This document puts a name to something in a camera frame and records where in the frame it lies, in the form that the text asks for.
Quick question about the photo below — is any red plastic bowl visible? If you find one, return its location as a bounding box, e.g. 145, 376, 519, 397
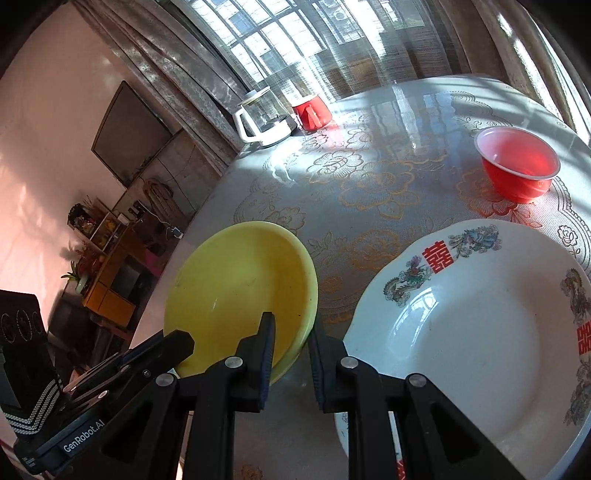
475, 127, 561, 204

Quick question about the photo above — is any grey velvet curtain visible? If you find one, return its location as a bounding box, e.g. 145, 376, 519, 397
438, 0, 591, 139
74, 0, 259, 176

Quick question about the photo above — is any person's left forearm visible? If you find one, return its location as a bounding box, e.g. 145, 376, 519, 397
0, 344, 64, 437

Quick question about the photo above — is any red mug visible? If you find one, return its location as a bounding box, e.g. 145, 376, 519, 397
291, 95, 331, 132

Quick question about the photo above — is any green potted plant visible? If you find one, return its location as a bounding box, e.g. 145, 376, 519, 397
61, 261, 90, 294

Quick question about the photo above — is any glass kettle with white handle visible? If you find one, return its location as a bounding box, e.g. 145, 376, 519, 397
233, 87, 298, 148

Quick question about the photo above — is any white floral deep plate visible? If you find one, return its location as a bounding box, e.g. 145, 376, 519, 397
333, 410, 352, 460

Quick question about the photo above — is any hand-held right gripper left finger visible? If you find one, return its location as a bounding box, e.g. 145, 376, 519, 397
78, 311, 278, 480

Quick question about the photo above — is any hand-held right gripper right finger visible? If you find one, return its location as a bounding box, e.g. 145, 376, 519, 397
308, 318, 527, 480

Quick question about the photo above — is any yellow plastic bowl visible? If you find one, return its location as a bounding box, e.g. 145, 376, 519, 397
163, 221, 319, 384

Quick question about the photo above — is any large white dragon print plate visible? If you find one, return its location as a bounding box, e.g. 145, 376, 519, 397
342, 219, 591, 480

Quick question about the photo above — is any orange wooden cabinet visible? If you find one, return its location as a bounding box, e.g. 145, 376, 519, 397
82, 226, 153, 317

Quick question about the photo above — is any wooden shelf with ornaments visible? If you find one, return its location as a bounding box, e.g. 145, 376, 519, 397
69, 198, 130, 254

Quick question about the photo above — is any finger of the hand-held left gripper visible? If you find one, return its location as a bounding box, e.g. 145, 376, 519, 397
62, 330, 195, 407

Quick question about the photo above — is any wall television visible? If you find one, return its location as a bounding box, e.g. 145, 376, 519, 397
91, 80, 174, 188

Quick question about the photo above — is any barred window with sheer curtain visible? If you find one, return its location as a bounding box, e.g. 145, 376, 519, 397
171, 0, 462, 100

